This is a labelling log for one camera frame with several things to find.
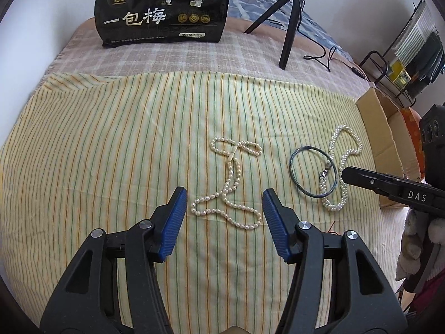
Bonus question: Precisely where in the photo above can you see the long white pearl necklace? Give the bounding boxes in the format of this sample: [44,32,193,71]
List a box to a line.
[190,136,264,231]

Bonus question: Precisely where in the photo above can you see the black ring light cable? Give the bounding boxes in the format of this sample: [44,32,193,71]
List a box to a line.
[302,41,366,77]

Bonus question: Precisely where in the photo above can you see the dark hanging clothes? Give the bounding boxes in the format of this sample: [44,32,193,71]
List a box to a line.
[406,32,444,100]

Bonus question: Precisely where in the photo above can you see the beige plaid blanket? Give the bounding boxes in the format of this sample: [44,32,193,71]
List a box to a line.
[45,17,371,99]

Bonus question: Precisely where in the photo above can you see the orange cloth covered table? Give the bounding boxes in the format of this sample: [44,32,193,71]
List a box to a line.
[400,107,426,180]

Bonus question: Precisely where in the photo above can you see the twisted pearl rope necklace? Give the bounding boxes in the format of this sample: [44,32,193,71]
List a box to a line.
[318,124,364,212]

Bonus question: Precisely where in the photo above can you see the striped white towel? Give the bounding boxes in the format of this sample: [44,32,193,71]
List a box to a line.
[392,0,437,67]

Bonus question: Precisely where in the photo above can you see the black tripod stand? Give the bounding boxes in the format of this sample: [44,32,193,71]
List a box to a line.
[243,0,313,71]

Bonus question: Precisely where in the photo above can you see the blue checked bed sheet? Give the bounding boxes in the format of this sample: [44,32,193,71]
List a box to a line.
[227,0,354,63]

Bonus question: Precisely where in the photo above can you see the cardboard box tray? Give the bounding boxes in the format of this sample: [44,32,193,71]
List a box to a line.
[355,87,423,210]

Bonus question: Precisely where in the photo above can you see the dark blue hoop bangle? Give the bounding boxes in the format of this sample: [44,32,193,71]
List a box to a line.
[289,145,339,198]

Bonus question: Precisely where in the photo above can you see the black snack bag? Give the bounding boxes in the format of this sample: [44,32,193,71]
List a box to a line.
[94,0,229,48]

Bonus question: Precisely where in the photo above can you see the yellow box on rack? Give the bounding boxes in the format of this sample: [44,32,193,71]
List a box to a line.
[389,60,411,90]

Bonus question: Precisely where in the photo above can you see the yellow striped blanket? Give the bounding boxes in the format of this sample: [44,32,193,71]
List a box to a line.
[1,72,406,333]

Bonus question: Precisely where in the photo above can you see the white fuzzy gloved hand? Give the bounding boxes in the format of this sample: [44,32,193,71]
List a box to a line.
[396,209,445,281]

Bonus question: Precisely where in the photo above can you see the black clothes rack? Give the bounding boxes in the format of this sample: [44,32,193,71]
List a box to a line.
[359,0,444,107]

